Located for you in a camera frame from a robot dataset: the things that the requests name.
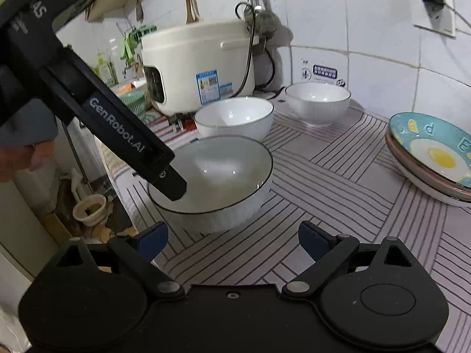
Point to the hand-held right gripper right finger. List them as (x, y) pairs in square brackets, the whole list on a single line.
[(312, 239)]

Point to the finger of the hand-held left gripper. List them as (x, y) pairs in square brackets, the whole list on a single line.
[(171, 187)]

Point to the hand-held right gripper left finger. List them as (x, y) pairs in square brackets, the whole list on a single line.
[(156, 239)]

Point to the white ribbed bowl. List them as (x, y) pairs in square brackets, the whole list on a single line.
[(220, 169), (318, 104), (235, 116)]

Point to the pink rabbit-print plate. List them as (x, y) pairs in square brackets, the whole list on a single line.
[(394, 152)]

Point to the blue fried-egg-print plate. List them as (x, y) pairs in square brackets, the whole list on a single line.
[(438, 143)]

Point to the person's left forearm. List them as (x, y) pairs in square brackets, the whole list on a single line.
[(29, 125)]

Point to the person's left hand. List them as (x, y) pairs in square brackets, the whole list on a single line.
[(25, 158)]

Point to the red striped cloth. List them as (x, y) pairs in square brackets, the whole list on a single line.
[(162, 127)]

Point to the grey power plug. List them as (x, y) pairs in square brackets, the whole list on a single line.
[(176, 123)]

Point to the striped tablecloth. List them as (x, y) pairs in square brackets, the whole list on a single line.
[(331, 176)]

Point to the green plastic basket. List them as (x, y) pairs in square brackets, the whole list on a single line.
[(132, 104)]

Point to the beige floor drain pipe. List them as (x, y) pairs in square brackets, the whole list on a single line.
[(88, 207)]

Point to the white rice cooker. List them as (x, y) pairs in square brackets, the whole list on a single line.
[(198, 55)]

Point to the hanging metal utensils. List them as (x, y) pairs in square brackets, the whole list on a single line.
[(263, 11)]

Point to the wall sticker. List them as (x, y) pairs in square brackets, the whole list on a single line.
[(325, 71)]

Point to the white wall socket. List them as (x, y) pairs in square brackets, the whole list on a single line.
[(447, 22)]

